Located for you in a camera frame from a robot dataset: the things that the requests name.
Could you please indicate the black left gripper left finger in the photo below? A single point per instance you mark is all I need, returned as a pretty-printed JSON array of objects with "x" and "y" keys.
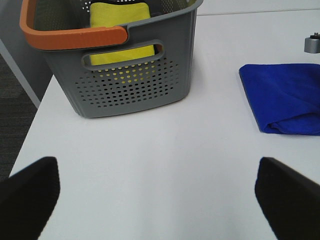
[{"x": 28, "y": 198}]

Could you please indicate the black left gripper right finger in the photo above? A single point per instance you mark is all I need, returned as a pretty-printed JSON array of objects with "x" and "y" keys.
[{"x": 289, "y": 201}]

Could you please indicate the grey metal cylinder part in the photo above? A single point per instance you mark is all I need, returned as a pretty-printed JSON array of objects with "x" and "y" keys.
[{"x": 312, "y": 44}]

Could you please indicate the grey perforated plastic basket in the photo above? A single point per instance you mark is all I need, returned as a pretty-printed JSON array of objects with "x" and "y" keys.
[{"x": 127, "y": 86}]

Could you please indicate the yellow folded towel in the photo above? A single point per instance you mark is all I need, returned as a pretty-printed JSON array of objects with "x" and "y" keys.
[{"x": 110, "y": 14}]

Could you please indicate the blue folded towel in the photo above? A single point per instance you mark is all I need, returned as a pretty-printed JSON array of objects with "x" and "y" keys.
[{"x": 284, "y": 98}]

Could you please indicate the orange basket handle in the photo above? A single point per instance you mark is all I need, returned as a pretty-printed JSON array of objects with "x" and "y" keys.
[{"x": 68, "y": 39}]

